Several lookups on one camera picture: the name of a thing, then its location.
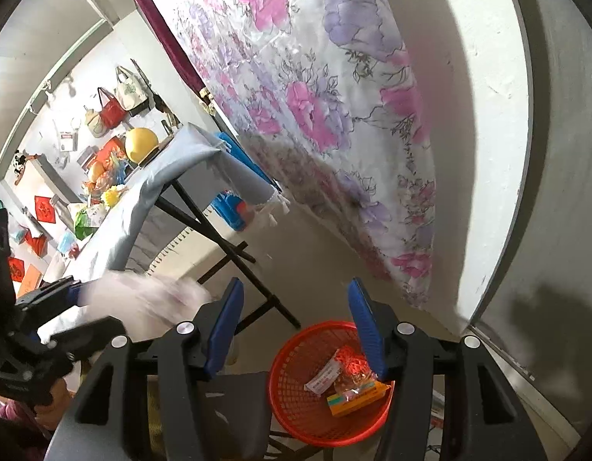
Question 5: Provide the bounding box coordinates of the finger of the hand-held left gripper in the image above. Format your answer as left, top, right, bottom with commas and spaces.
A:
39, 317, 125, 361
15, 277, 83, 320

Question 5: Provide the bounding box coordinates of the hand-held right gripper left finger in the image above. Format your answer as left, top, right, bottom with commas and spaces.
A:
45, 277, 245, 461

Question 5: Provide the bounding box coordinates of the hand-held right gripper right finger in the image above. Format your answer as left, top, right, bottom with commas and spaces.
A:
348, 277, 549, 461

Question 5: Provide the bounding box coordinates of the red foam fruit net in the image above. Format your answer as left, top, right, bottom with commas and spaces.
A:
335, 346, 373, 378

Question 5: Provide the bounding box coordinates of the clear plastic pastry bag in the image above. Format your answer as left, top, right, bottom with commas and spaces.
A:
332, 367, 378, 395

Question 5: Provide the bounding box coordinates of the white paper packet red print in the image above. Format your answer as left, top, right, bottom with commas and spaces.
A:
304, 358, 345, 397

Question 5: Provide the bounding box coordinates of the white plastic wrapper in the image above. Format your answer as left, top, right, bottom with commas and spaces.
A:
75, 271, 212, 342

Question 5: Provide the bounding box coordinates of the orange and yellow medicine box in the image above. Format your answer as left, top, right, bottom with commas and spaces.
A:
326, 378, 393, 418

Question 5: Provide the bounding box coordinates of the red plastic basket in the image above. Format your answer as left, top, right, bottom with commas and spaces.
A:
268, 321, 397, 446

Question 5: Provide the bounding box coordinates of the person's left forearm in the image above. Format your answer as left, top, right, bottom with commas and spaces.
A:
0, 384, 51, 461

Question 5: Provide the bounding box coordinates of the person's left hand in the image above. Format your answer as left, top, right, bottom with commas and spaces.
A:
34, 377, 76, 435

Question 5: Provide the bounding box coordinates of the orange cardboard box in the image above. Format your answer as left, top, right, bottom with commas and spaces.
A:
17, 264, 46, 296

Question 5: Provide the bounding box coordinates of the blue face mask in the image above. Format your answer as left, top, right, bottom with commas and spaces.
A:
58, 230, 80, 257

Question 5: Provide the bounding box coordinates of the green snack packet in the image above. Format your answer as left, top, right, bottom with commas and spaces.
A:
74, 206, 107, 240

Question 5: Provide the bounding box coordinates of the red diamond paper poster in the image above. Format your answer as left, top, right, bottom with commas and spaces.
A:
34, 195, 56, 222

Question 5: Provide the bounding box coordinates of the folding table with white cloth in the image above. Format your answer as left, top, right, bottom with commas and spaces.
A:
36, 123, 292, 347

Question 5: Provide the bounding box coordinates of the white refrigerator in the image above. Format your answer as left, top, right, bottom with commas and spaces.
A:
15, 154, 80, 231

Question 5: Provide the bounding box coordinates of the blue plastic toy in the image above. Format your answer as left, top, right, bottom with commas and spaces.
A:
212, 192, 258, 231

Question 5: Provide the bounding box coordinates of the blue glass fruit bowl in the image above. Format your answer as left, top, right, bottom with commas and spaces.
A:
87, 154, 133, 193

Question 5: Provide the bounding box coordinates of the black and white plush toy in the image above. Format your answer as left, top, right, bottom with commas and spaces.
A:
12, 150, 42, 178

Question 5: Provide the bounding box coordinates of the red gift box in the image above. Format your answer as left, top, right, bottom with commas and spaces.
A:
91, 135, 128, 169

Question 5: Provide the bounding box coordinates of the yellow pomelo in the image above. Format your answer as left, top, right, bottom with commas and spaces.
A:
124, 127, 161, 166

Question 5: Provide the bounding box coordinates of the beige hanging bag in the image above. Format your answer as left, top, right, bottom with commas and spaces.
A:
83, 106, 107, 138

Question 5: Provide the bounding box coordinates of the red tote bag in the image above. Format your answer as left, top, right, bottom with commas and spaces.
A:
96, 87, 128, 126

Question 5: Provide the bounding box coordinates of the white tote bag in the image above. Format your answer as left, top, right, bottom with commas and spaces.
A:
114, 66, 150, 116

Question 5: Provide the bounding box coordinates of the floral mattress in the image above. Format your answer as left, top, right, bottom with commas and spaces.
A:
123, 0, 438, 310

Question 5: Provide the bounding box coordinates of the maroon curtain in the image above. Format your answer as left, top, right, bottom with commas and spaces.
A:
122, 0, 215, 106

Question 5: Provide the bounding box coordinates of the black folding table frame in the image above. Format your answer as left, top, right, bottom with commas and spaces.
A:
154, 180, 302, 330

